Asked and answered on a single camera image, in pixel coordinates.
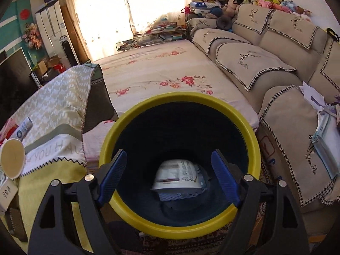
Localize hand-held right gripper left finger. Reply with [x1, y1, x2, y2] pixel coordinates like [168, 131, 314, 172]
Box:
[28, 149, 128, 255]

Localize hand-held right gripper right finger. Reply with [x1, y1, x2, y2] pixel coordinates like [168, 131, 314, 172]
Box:
[211, 149, 310, 255]

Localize yellow-rimmed dark bin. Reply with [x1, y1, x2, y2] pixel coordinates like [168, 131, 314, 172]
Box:
[98, 92, 261, 239]

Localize yellow patterned tablecloth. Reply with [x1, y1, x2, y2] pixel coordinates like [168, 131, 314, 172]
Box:
[0, 158, 117, 255]

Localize white dotted wrapper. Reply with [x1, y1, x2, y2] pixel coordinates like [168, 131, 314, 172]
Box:
[159, 190, 208, 202]

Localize white printed paper bowl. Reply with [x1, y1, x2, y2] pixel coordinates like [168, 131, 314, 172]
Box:
[151, 159, 210, 192]

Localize printed cardboard sheet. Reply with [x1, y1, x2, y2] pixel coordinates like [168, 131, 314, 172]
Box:
[256, 126, 283, 184]

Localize grey white zigzag cloth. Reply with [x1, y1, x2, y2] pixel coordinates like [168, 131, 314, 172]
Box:
[0, 64, 119, 177]

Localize white blue squeeze tube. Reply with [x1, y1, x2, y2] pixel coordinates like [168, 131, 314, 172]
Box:
[12, 117, 33, 141]

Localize cream paper cup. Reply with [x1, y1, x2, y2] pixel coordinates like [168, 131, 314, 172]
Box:
[0, 138, 26, 179]

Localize dark flat case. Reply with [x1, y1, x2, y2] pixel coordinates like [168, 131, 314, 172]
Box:
[5, 207, 28, 242]

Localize small white box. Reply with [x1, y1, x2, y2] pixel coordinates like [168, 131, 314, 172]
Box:
[0, 177, 18, 214]

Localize red packet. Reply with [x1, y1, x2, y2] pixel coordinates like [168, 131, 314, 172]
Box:
[0, 118, 19, 141]

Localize white crumpled papers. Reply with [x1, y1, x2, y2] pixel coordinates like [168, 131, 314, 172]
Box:
[297, 81, 340, 117]

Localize floral bed sheet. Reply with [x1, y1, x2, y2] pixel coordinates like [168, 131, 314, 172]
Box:
[82, 39, 259, 170]

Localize open cardboard box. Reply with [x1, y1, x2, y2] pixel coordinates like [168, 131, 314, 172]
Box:
[33, 58, 54, 79]
[49, 55, 67, 73]

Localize grey tower fan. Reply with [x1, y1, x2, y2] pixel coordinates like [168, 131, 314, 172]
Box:
[59, 35, 73, 68]

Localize glass coffee table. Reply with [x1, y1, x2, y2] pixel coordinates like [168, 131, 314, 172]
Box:
[115, 30, 186, 52]

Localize black flat television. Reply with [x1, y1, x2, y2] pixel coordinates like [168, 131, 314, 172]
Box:
[0, 47, 40, 104]

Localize beige sofa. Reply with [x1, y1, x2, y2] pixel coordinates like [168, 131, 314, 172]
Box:
[186, 3, 340, 218]

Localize pile of books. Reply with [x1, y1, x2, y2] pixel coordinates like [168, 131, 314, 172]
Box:
[149, 18, 186, 40]

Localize grey neck pillow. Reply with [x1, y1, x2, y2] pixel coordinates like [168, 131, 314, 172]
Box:
[216, 14, 234, 30]

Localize sheer white curtain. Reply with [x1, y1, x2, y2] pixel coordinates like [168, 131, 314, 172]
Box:
[72, 0, 192, 61]

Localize pink artificial flowers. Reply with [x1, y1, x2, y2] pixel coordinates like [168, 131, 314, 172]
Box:
[23, 23, 43, 50]

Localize white standing air conditioner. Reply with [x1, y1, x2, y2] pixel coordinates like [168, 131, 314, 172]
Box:
[35, 0, 80, 64]

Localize blue star-print bag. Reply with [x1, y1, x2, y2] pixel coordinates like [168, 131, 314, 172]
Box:
[190, 1, 221, 15]

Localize pile of plush toys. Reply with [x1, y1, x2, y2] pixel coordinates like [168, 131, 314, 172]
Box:
[222, 0, 312, 23]

